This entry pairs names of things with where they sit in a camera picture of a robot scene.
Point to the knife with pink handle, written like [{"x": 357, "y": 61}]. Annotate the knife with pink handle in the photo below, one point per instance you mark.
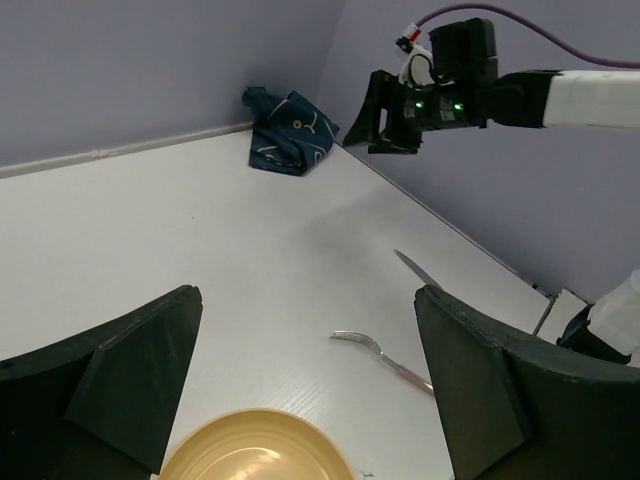
[{"x": 416, "y": 269}]

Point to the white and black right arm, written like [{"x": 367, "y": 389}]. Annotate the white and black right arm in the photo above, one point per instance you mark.
[{"x": 606, "y": 96}]

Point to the dark blue patterned cloth napkin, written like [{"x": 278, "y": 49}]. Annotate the dark blue patterned cloth napkin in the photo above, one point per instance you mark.
[{"x": 290, "y": 135}]

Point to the tan round plate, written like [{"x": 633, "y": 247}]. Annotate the tan round plate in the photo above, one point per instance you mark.
[{"x": 258, "y": 444}]

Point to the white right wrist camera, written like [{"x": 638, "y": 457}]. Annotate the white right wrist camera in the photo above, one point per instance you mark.
[{"x": 416, "y": 71}]

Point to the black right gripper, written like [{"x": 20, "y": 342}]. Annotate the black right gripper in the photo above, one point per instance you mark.
[{"x": 465, "y": 61}]

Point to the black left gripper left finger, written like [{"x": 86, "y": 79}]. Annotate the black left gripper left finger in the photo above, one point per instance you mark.
[{"x": 100, "y": 404}]

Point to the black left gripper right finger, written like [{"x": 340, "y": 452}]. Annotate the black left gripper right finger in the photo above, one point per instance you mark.
[{"x": 513, "y": 406}]

